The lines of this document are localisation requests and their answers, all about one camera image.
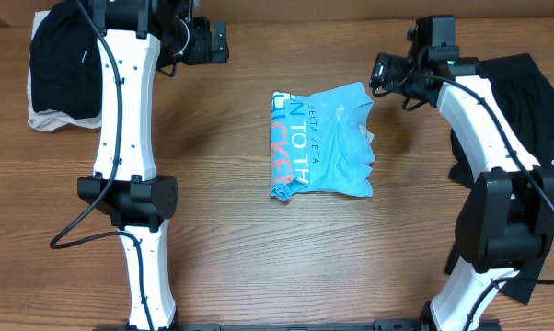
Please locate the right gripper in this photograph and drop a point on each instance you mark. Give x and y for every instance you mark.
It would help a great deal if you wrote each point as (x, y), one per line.
(380, 74)

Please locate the dark navy folded garment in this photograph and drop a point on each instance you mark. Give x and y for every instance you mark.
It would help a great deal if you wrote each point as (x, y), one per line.
(61, 69)

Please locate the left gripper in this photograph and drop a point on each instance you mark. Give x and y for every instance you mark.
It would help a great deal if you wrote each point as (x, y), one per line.
(217, 39)

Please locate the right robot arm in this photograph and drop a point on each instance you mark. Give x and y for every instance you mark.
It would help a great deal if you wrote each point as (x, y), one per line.
(505, 229)

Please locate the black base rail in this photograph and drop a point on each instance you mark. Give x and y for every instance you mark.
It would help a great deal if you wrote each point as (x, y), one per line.
(300, 327)

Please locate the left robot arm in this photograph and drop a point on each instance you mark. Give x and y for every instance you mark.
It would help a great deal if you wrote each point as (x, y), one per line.
(136, 41)

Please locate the light blue printed t-shirt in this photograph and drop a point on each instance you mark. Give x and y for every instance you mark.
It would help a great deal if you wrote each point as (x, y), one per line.
(320, 143)

